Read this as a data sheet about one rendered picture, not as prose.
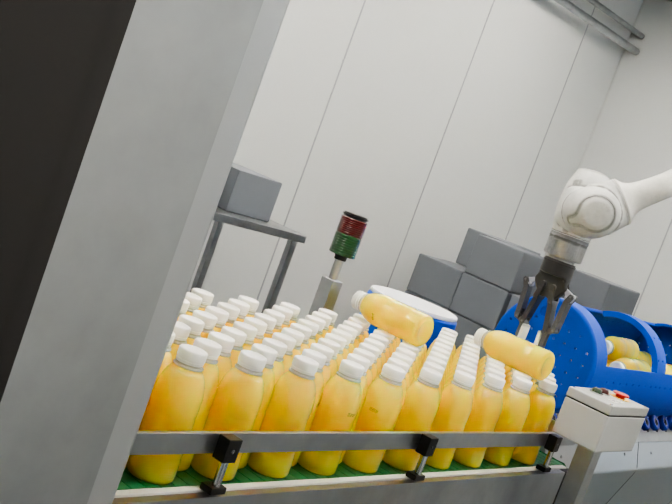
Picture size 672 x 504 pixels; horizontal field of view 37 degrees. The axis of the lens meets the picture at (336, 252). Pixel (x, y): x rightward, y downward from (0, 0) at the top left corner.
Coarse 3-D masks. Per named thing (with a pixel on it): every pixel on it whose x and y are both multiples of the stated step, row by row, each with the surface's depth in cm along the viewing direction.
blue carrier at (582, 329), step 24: (576, 312) 241; (600, 312) 278; (528, 336) 248; (552, 336) 244; (576, 336) 240; (600, 336) 241; (624, 336) 312; (648, 336) 271; (576, 360) 239; (600, 360) 238; (576, 384) 238; (600, 384) 242; (624, 384) 253; (648, 384) 265
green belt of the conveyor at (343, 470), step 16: (384, 464) 176; (512, 464) 209; (560, 464) 225; (128, 480) 129; (176, 480) 135; (192, 480) 137; (208, 480) 139; (240, 480) 143; (256, 480) 146; (272, 480) 148
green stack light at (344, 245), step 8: (336, 232) 233; (336, 240) 232; (344, 240) 231; (352, 240) 231; (360, 240) 233; (336, 248) 231; (344, 248) 231; (352, 248) 232; (344, 256) 231; (352, 256) 232
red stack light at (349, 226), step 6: (342, 216) 232; (342, 222) 232; (348, 222) 231; (354, 222) 230; (360, 222) 231; (342, 228) 231; (348, 228) 231; (354, 228) 231; (360, 228) 231; (348, 234) 231; (354, 234) 231; (360, 234) 232
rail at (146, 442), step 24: (144, 432) 124; (168, 432) 127; (192, 432) 131; (216, 432) 134; (240, 432) 138; (264, 432) 142; (288, 432) 146; (312, 432) 150; (336, 432) 155; (360, 432) 160; (384, 432) 165; (408, 432) 171; (432, 432) 177; (456, 432) 183; (480, 432) 190; (504, 432) 198; (528, 432) 206; (552, 432) 215
